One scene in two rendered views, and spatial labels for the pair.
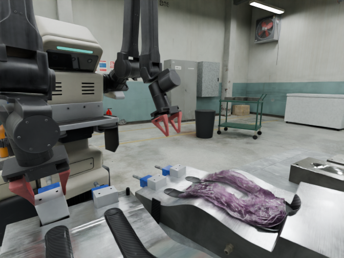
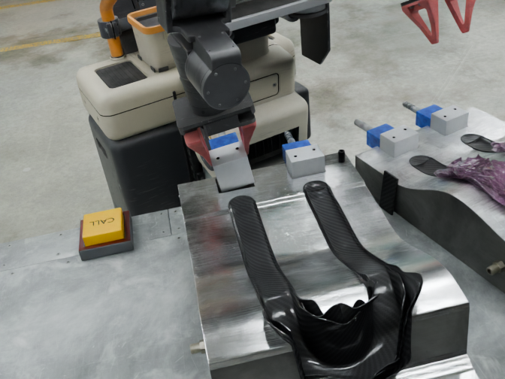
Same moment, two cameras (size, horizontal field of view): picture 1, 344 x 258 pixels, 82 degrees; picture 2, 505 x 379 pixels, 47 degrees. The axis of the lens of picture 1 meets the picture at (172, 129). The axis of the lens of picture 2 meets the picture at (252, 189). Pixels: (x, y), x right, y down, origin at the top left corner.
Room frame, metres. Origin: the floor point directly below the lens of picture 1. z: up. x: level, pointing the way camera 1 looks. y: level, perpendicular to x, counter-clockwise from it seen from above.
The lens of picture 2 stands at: (-0.25, -0.08, 1.37)
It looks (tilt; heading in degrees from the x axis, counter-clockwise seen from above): 35 degrees down; 26
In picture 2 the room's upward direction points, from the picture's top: 7 degrees counter-clockwise
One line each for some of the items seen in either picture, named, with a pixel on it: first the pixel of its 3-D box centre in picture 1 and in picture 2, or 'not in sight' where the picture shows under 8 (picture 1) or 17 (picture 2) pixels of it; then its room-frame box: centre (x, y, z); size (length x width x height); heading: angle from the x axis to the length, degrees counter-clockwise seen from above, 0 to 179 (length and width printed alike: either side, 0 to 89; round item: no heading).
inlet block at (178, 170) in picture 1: (167, 170); (428, 116); (0.69, 0.02, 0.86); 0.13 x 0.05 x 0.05; 51
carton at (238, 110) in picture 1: (240, 109); not in sight; (8.19, -2.86, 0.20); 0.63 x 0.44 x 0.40; 121
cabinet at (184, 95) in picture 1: (180, 92); not in sight; (6.57, -0.29, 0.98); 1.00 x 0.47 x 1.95; 121
